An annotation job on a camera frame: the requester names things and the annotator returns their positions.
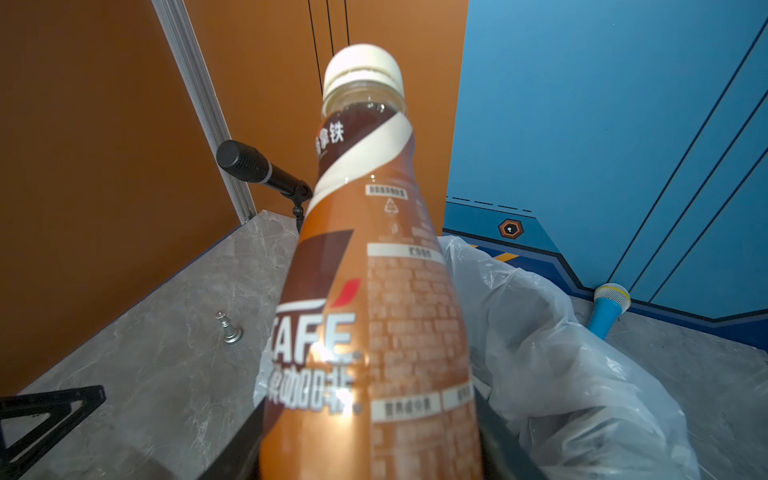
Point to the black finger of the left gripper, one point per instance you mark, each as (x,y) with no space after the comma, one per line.
(61,412)

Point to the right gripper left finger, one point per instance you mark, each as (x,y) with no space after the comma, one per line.
(240,458)

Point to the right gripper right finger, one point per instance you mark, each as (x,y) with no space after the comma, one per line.
(503,458)

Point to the brown coffee bottle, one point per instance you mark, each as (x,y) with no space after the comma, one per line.
(371,371)

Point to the black bin with plastic liner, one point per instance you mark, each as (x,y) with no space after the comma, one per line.
(578,407)

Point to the blue toy microphone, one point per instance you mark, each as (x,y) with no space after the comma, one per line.
(611,300)

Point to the black desk microphone stand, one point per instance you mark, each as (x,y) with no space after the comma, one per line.
(247,164)

